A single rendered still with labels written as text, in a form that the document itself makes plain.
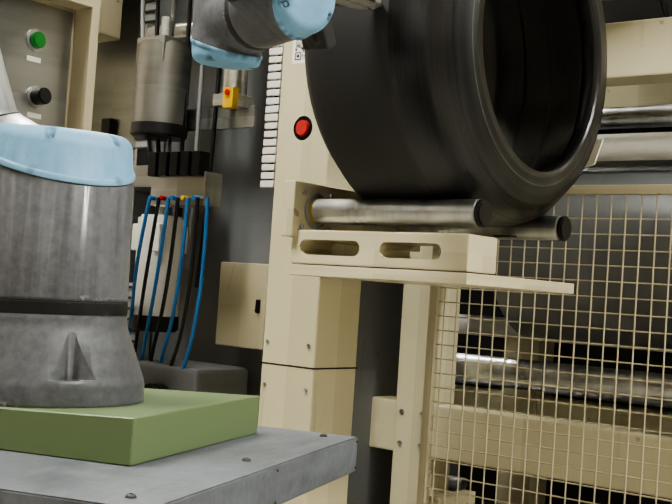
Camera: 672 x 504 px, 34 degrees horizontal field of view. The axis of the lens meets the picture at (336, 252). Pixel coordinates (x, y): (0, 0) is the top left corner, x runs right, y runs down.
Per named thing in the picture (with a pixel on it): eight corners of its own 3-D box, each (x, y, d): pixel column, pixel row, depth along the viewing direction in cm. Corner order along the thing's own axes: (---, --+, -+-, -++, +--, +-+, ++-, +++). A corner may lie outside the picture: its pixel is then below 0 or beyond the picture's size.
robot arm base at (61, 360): (85, 412, 98) (90, 301, 99) (-97, 399, 104) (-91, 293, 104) (174, 397, 117) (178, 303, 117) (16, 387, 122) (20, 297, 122)
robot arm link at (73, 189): (3, 298, 100) (13, 105, 101) (-55, 294, 114) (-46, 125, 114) (155, 303, 109) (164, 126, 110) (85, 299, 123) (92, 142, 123)
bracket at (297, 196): (279, 236, 192) (283, 179, 192) (409, 252, 223) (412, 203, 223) (294, 236, 190) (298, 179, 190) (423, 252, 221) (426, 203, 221)
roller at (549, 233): (413, 225, 219) (403, 241, 217) (404, 209, 217) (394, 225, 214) (574, 228, 198) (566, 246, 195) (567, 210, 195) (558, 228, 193)
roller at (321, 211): (323, 201, 197) (320, 226, 197) (307, 196, 193) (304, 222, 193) (494, 201, 175) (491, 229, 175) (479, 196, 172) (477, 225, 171)
